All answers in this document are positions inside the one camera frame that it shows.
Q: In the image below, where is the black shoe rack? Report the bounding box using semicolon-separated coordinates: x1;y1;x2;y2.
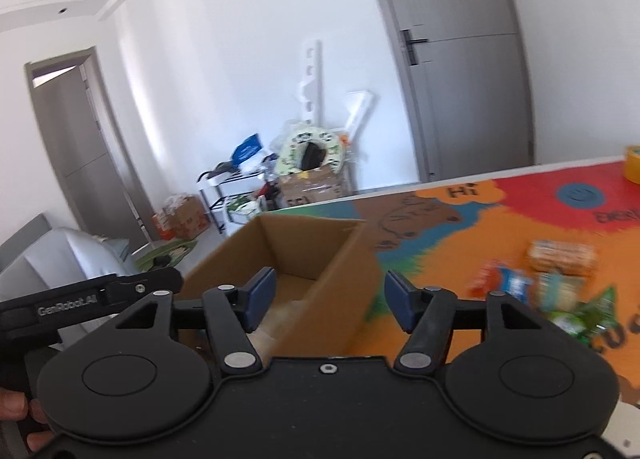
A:
196;168;262;236

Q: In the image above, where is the orange snack packet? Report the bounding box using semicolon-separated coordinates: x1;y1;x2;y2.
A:
467;261;502;291

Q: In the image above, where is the black door handle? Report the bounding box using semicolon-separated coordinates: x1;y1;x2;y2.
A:
400;29;431;68

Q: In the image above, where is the green snack packet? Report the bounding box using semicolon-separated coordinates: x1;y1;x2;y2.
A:
549;288;620;346

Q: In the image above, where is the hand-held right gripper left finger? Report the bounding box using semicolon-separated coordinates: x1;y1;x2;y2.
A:
115;266;277;374

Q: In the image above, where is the blue snack packet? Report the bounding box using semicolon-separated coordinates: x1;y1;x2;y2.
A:
499;268;533;299

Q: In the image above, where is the green banded pastry packet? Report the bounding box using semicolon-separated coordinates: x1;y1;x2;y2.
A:
536;273;587;314

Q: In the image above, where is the grey sofa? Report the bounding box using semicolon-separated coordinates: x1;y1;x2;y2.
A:
0;211;132;302

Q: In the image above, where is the yellow tape roll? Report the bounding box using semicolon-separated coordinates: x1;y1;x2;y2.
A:
624;145;640;186

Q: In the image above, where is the round panda print cushion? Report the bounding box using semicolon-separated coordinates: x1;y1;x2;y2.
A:
276;123;347;176

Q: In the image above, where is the grey closed door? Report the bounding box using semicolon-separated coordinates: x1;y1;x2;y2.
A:
360;0;538;184

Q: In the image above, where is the grey open door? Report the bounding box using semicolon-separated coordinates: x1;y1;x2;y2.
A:
24;46;157;252

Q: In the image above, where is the orange cracker packet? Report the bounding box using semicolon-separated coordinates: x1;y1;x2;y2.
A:
526;239;597;281

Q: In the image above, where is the person's left hand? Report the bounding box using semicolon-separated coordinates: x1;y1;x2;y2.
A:
0;386;53;452

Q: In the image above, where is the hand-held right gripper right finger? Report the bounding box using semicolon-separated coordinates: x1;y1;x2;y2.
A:
384;269;551;376

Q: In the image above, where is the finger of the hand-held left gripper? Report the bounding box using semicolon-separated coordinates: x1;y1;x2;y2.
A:
105;266;184;311

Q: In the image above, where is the blue bag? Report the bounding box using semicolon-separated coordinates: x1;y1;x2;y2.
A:
231;134;264;166

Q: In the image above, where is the small orange cardboard box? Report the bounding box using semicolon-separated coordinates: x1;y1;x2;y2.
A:
152;194;211;241

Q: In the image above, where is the taped brown cardboard box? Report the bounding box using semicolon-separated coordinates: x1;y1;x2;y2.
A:
277;165;347;210

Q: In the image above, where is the white perforated board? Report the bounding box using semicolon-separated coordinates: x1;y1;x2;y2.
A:
294;39;324;128

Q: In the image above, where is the colourful printed mat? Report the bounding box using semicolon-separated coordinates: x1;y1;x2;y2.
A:
262;159;640;407

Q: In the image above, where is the green floor bag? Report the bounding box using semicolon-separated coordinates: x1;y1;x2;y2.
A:
137;238;199;272

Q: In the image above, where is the white shelf board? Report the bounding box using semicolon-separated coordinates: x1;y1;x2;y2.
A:
341;90;376;140

